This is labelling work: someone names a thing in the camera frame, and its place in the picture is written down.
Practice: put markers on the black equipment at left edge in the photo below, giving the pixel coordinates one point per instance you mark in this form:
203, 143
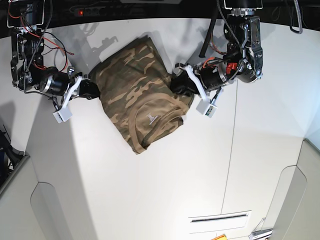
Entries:
6, 149

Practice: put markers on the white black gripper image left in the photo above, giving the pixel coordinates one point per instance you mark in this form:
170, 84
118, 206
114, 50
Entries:
56, 84

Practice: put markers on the white camera box image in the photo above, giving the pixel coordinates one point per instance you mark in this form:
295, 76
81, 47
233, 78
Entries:
62, 115
207, 107

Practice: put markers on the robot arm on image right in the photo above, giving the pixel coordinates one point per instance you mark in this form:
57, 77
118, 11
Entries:
242, 32

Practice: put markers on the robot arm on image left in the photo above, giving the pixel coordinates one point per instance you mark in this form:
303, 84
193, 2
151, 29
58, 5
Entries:
30, 75

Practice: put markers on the white camera box image right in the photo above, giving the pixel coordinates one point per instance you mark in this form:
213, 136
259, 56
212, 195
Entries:
207, 107

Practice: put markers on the black power strip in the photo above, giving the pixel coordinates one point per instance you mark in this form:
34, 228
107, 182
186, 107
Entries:
98, 11

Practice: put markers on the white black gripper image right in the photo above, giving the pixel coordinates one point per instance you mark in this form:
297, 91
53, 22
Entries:
209, 78

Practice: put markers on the camouflage T-shirt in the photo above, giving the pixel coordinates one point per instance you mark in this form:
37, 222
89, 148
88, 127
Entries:
135, 94

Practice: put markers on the white camera box image left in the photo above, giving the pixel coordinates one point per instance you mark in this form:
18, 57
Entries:
62, 115

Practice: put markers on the orange object at bottom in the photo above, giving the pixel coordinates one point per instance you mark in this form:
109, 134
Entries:
220, 237

